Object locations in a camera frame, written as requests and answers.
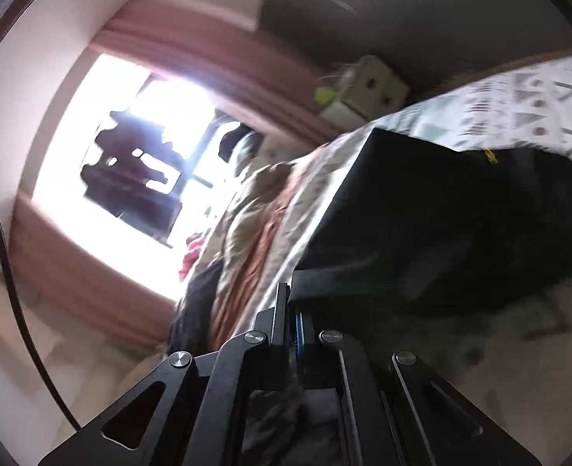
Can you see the patterned white bed blanket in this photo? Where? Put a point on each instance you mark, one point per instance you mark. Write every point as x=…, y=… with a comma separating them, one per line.
x=523, y=102

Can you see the hanging dark clothes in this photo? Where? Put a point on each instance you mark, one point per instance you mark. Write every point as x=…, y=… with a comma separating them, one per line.
x=131, y=174

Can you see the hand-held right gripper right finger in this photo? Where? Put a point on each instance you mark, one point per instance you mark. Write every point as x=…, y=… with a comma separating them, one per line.
x=337, y=352

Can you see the red cloth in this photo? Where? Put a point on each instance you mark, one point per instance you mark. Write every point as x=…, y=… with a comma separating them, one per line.
x=191, y=257

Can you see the black cloth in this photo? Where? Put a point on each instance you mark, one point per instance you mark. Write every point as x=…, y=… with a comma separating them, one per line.
x=194, y=306

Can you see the white cardboard box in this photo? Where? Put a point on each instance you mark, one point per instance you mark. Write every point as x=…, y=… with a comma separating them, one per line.
x=368, y=87

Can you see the window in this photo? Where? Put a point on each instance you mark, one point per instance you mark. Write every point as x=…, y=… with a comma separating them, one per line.
x=116, y=82

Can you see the black garment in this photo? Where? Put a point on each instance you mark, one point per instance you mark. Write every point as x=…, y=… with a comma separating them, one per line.
x=436, y=213

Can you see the green item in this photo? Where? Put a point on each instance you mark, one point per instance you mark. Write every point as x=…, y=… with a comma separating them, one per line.
x=326, y=94

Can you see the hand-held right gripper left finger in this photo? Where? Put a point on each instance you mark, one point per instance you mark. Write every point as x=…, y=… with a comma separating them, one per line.
x=280, y=323

